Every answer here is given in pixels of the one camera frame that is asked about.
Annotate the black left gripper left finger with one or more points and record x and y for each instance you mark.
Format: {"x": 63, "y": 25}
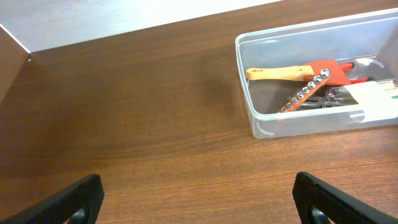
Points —
{"x": 80, "y": 202}

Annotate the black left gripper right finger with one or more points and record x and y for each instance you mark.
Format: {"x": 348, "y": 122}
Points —
{"x": 319, "y": 202}

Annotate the clear case coloured screwdrivers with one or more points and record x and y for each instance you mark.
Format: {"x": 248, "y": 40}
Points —
{"x": 376, "y": 100}

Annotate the clear plastic container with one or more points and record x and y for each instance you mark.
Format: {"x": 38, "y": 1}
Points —
{"x": 368, "y": 38}

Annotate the orange scraper wooden handle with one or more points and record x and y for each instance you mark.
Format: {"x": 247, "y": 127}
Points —
{"x": 304, "y": 72}

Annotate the red handled side cutters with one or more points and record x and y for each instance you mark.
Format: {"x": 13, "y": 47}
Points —
{"x": 356, "y": 72}

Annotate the orange black needle-nose pliers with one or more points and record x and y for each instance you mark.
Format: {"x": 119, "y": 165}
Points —
{"x": 314, "y": 102}

